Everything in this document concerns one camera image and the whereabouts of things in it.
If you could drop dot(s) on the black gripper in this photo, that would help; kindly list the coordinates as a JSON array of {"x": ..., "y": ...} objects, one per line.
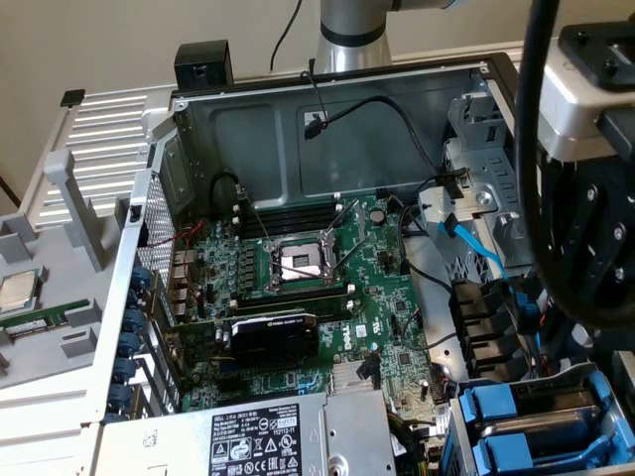
[{"x": 595, "y": 223}]

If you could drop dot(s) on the hard disk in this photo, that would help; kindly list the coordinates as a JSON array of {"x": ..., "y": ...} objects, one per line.
[{"x": 488, "y": 401}]

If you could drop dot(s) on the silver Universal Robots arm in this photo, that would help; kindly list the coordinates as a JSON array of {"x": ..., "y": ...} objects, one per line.
[{"x": 352, "y": 49}]

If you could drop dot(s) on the empty blue disk carrier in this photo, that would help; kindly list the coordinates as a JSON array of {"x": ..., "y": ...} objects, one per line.
[{"x": 506, "y": 451}]

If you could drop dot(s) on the metal disk bay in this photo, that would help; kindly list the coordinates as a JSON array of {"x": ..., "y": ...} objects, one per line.
[{"x": 459, "y": 446}]

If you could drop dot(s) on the metal optical drive cage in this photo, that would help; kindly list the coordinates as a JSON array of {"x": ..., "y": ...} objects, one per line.
[{"x": 491, "y": 168}]

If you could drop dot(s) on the silver coin cell battery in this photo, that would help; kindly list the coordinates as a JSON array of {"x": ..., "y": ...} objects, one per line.
[{"x": 378, "y": 215}]

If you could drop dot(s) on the green Dell motherboard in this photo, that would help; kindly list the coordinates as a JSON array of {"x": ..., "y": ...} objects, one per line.
[{"x": 377, "y": 277}]

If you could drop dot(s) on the metal socket cover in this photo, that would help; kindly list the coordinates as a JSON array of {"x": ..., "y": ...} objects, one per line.
[{"x": 360, "y": 218}]

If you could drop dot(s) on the open grey PC case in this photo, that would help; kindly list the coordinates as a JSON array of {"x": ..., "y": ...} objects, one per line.
[{"x": 347, "y": 149}]

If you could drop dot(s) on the silver finned heat sink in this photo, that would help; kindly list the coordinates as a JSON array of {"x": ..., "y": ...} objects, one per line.
[{"x": 344, "y": 379}]

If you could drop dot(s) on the thin metal locking lever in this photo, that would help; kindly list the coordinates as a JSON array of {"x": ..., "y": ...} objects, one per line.
[
  {"x": 258, "y": 220},
  {"x": 300, "y": 270}
]

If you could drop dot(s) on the CPU socket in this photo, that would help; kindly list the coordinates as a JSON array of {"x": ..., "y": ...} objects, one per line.
[{"x": 297, "y": 260}]

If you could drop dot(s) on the black RAM slot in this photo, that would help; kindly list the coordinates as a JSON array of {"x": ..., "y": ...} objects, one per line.
[
  {"x": 292, "y": 225},
  {"x": 292, "y": 210}
]

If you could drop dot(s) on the grey power supply unit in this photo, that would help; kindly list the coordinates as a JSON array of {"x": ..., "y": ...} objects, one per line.
[{"x": 347, "y": 426}]

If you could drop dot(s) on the black graphics card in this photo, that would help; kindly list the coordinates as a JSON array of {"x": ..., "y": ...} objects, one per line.
[{"x": 278, "y": 342}]

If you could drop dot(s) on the dark blue card clip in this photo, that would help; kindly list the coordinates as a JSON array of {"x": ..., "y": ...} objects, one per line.
[
  {"x": 125, "y": 369},
  {"x": 134, "y": 320},
  {"x": 129, "y": 343},
  {"x": 142, "y": 276},
  {"x": 119, "y": 396},
  {"x": 133, "y": 297}
]

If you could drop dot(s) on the grey plastic parts rack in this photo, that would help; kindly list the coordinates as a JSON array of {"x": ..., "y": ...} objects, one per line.
[{"x": 59, "y": 277}]

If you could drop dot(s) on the green RAM stick white label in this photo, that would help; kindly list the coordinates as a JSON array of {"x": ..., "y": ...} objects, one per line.
[{"x": 44, "y": 317}]

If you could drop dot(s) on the silver CPU chip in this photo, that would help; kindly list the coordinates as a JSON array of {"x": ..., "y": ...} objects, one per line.
[{"x": 17, "y": 292}]

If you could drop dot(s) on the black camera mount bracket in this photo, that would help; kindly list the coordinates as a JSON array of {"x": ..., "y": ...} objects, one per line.
[{"x": 595, "y": 54}]

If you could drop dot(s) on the black box bracket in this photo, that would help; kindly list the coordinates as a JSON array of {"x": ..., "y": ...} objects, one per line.
[{"x": 203, "y": 64}]

